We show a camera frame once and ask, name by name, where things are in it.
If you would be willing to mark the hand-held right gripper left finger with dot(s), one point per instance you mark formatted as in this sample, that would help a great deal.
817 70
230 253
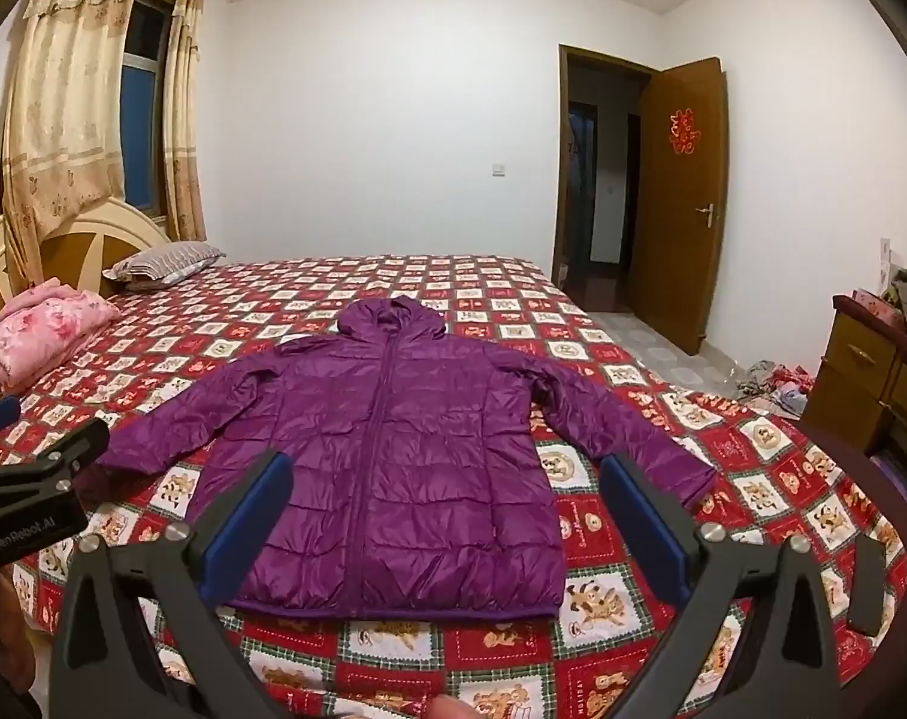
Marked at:
251 517

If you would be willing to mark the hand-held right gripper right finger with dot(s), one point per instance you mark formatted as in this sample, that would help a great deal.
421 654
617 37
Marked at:
641 524

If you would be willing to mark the purple hooded puffer jacket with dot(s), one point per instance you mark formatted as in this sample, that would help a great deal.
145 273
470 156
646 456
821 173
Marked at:
423 427

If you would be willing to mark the pile of clothes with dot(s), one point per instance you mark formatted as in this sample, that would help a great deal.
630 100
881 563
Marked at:
775 382

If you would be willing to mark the person's right hand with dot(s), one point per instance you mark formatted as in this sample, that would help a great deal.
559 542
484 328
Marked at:
450 710

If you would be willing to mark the pink floral blanket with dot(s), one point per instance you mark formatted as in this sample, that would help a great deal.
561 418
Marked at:
34 329

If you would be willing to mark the striped grey pillow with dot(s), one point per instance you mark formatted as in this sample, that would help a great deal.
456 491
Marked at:
169 260

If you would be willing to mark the red patterned bed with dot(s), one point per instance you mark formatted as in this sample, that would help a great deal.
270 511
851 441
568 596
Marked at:
498 329

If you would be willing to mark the brown wooden dresser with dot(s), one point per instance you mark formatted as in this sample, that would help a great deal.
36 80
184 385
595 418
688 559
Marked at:
858 359

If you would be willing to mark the brown wooden door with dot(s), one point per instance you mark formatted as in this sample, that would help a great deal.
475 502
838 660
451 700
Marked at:
678 240

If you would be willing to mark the wide beige patterned curtain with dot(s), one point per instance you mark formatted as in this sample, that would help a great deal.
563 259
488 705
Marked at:
64 90

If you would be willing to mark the narrow beige patterned curtain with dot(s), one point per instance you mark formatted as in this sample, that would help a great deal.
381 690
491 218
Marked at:
184 127

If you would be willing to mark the window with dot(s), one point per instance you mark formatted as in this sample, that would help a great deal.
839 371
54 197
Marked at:
143 90

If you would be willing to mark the red paper door decoration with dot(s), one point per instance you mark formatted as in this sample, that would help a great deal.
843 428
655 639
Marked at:
686 131

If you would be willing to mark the brown door frame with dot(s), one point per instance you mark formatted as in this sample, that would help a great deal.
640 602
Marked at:
562 165

